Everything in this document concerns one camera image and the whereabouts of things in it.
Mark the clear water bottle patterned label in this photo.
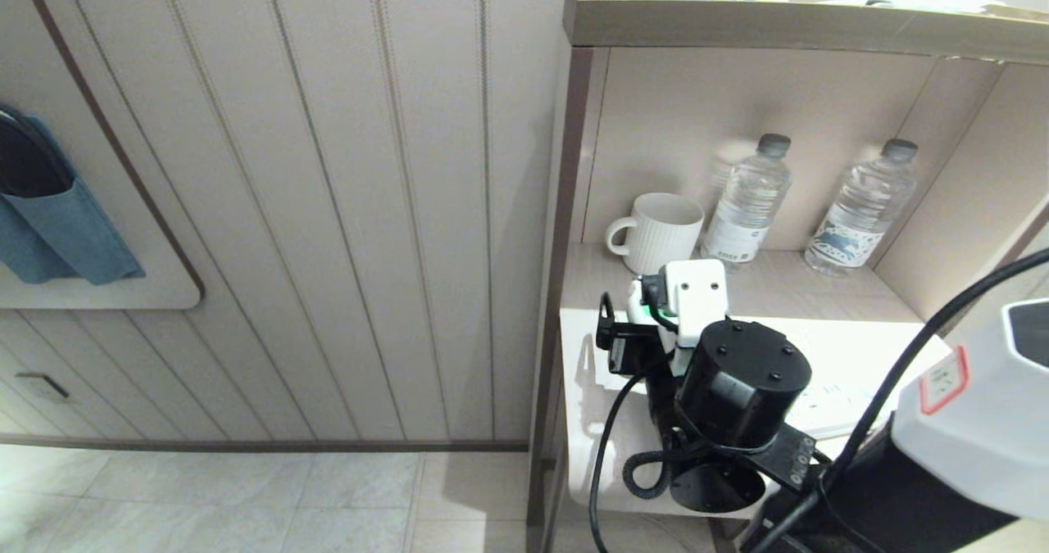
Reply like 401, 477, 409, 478
804, 138, 919, 277

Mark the white ribbed mug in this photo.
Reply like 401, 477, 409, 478
606, 193, 705, 276

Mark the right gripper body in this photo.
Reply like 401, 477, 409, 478
596, 322, 681, 433

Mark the wall socket plate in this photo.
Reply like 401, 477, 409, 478
15, 372, 71, 404

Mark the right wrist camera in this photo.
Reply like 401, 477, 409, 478
641, 259, 730, 351

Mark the white paper sheet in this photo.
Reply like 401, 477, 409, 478
818, 0, 1010, 15

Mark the beige wooden shelf unit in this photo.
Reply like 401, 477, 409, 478
526, 0, 1049, 553

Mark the black item in pouch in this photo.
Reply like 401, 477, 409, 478
0, 109, 77, 198

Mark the blue fabric pouch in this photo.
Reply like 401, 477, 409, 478
0, 102, 147, 286

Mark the clear water bottle white label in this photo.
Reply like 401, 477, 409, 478
702, 133, 793, 271

